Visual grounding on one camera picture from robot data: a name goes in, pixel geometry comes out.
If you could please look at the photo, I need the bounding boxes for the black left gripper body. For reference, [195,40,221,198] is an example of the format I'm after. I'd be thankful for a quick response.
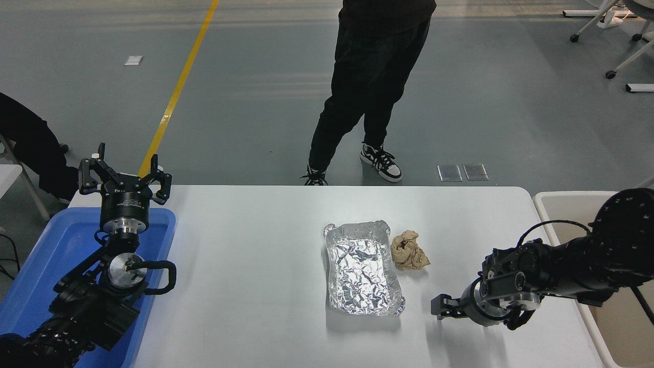
[99,175,152,221]

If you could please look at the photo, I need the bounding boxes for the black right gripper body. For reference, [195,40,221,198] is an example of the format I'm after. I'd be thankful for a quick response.
[459,291,504,328]

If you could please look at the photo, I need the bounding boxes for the crinkled foil tray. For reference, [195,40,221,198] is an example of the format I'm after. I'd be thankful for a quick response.
[323,220,406,316]

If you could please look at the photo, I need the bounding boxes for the seated person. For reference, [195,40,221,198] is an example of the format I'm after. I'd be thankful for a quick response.
[0,92,80,204]

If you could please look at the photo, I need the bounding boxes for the crumpled tan paper ball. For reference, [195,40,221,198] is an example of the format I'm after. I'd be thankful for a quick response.
[390,230,431,271]

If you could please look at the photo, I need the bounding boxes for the white chair with grey legs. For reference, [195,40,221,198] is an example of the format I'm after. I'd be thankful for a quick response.
[0,134,52,223]

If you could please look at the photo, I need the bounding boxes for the blue plastic tray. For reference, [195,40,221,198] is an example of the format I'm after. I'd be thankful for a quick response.
[0,206,177,368]

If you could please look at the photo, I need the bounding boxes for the large pale bin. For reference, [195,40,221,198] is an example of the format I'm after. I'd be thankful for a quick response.
[532,191,654,368]

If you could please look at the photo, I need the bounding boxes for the standing person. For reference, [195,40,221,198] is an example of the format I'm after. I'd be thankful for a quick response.
[301,0,437,186]

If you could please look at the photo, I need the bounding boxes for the long white table foot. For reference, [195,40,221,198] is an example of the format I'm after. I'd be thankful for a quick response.
[563,9,639,19]

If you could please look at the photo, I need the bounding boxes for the black floor cable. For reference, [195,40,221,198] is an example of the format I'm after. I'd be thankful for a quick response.
[0,233,21,281]

